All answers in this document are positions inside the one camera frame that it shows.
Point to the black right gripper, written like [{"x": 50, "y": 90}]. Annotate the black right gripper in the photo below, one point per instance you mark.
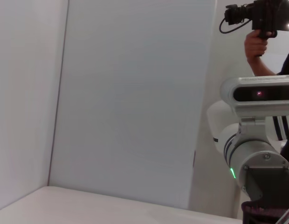
[{"x": 270, "y": 186}]

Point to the black handheld camera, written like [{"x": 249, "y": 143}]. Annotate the black handheld camera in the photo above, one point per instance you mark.
[{"x": 263, "y": 18}]

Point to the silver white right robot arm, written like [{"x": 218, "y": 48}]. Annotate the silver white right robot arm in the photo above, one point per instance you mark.
[{"x": 251, "y": 151}]

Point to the person's forearm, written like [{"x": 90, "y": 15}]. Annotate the person's forearm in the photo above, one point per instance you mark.
[{"x": 261, "y": 67}]

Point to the person's hand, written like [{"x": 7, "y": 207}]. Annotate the person's hand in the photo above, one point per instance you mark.
[{"x": 255, "y": 47}]

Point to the dark glass window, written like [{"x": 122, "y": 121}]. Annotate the dark glass window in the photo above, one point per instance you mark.
[{"x": 286, "y": 9}]

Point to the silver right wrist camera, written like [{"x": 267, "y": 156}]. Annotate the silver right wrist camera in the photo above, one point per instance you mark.
[{"x": 228, "y": 93}]

